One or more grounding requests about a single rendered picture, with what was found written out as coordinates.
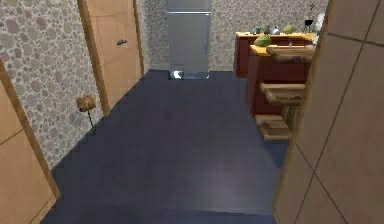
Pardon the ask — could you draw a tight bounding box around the silver grey fridge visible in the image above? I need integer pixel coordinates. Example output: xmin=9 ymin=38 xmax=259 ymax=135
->
xmin=166 ymin=0 xmax=213 ymax=81

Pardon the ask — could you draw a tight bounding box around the red cabinet with yellow top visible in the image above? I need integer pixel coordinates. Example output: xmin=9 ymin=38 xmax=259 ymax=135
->
xmin=233 ymin=31 xmax=318 ymax=79
xmin=245 ymin=44 xmax=316 ymax=117

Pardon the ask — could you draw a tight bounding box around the light wooden room door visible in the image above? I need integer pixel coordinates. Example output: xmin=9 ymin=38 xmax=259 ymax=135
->
xmin=272 ymin=0 xmax=384 ymax=224
xmin=77 ymin=0 xmax=145 ymax=117
xmin=0 ymin=59 xmax=62 ymax=224

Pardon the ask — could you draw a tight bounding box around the black wine glass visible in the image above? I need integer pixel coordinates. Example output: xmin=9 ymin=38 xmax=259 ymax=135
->
xmin=303 ymin=19 xmax=315 ymax=34

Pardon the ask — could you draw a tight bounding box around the white rounded object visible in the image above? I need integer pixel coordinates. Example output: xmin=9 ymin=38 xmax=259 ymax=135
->
xmin=315 ymin=12 xmax=326 ymax=32

